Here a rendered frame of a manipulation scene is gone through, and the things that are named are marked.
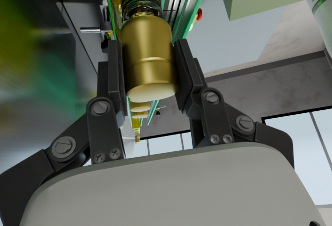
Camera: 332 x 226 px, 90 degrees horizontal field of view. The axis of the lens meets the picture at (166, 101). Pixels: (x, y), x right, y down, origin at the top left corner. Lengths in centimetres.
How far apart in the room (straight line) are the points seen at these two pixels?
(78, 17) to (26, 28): 28
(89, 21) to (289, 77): 343
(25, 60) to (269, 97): 339
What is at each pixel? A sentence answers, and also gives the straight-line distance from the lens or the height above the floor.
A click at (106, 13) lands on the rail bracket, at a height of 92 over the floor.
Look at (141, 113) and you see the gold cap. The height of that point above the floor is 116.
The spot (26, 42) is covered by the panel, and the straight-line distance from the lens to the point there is 24.
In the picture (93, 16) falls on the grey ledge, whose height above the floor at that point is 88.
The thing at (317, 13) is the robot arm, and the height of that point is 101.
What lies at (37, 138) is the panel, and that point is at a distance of 24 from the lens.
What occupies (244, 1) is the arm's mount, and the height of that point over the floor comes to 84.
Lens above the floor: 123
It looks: 16 degrees down
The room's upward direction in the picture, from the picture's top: 171 degrees clockwise
